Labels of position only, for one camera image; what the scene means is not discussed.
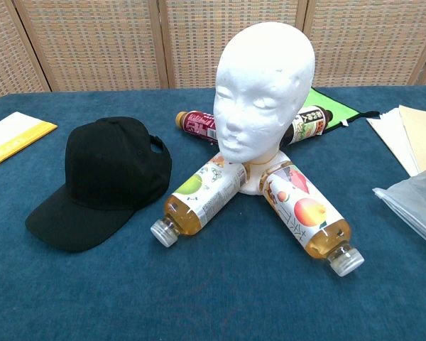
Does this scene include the black baseball cap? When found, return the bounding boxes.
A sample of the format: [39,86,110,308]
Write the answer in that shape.
[24,116,173,254]

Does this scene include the white yellow envelope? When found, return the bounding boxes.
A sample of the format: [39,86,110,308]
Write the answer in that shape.
[0,111,58,173]

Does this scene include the dark tea bottle white label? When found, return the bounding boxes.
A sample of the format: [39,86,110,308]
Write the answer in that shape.
[283,104,334,146]

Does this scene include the woven folding screen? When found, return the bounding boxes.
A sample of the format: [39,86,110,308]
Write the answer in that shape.
[0,0,426,106]

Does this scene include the red label drink bottle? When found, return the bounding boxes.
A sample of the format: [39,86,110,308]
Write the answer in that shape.
[175,109,219,144]

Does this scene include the tea bottle green apple label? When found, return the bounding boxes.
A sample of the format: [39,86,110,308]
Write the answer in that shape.
[149,153,249,249]

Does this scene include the white paper sheets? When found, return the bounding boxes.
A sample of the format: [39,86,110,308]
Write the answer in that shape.
[366,107,422,178]

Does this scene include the tea bottle peach label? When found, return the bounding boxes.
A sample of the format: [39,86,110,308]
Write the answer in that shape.
[259,161,366,278]

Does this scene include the white foam mannequin head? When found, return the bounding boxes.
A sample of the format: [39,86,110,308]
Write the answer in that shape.
[214,21,317,197]

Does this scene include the grey zip bag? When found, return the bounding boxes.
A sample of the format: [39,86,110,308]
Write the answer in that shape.
[371,163,426,254]

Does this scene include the green microfibre cloth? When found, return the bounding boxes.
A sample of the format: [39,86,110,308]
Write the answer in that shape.
[301,87,381,134]

